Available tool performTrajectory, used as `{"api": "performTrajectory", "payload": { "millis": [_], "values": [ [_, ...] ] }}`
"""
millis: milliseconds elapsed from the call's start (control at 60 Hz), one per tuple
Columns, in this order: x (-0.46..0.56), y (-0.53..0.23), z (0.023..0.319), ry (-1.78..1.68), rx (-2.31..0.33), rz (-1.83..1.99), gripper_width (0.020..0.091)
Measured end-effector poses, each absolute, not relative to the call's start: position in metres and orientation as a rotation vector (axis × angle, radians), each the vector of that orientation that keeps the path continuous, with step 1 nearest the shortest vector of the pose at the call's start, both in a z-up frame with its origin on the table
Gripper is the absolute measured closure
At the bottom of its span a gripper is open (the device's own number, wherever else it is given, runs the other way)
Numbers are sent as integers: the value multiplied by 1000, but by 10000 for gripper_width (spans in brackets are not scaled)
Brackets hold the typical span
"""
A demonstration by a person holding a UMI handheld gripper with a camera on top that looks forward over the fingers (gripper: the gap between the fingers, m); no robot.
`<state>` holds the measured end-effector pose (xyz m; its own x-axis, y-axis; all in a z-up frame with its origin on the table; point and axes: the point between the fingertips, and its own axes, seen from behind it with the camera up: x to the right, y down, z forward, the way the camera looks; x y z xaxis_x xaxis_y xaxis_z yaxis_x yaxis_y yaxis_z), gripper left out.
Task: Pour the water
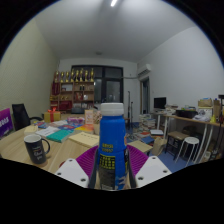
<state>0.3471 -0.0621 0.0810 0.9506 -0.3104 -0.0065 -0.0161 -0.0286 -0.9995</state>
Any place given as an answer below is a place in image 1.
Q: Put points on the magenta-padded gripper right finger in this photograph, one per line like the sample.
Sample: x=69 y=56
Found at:
x=150 y=168

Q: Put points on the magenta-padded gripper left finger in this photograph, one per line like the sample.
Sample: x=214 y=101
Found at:
x=75 y=171

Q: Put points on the blue drink bottle white cap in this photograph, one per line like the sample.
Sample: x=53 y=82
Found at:
x=111 y=140

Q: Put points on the flat round red coaster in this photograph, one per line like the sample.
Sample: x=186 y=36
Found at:
x=62 y=164

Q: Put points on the low wooden side table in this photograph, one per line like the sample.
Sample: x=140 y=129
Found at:
x=141 y=146

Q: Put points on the beige book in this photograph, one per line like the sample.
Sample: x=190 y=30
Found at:
x=85 y=139

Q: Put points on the teal book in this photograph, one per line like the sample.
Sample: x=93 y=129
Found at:
x=59 y=135

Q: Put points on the brown wooden stool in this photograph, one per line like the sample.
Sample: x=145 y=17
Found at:
x=178 y=135

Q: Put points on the black mug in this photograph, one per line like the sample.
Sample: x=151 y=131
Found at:
x=35 y=150

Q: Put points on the stack of books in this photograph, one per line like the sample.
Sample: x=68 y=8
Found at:
x=146 y=122

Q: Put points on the white paper booklet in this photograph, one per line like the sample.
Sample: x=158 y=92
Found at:
x=47 y=131

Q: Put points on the white round stool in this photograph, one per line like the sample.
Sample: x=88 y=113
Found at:
x=190 y=140

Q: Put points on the flower bouquet in white pot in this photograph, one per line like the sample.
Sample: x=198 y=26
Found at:
x=96 y=121

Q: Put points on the pink card box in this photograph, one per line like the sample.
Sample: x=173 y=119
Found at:
x=89 y=116

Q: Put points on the yellow gift box red ribbon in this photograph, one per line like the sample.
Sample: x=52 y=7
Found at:
x=51 y=116

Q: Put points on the pale yellow notepad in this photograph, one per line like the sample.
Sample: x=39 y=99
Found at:
x=31 y=129

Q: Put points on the black computer monitor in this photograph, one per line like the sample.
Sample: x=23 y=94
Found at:
x=160 y=102

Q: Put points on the black tripod stand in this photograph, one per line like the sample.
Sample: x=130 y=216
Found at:
x=129 y=103

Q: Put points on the wooden shelf unit with trophies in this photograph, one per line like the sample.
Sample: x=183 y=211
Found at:
x=71 y=96

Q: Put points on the black office chair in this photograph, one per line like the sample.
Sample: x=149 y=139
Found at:
x=20 y=115

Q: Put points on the purple sign board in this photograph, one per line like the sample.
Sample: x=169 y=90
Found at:
x=5 y=122

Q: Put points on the black framed glass door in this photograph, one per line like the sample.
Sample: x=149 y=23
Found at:
x=111 y=88

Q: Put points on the white air conditioner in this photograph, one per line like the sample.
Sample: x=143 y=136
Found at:
x=144 y=70

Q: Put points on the ceiling light tube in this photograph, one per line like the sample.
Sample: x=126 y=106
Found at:
x=114 y=2

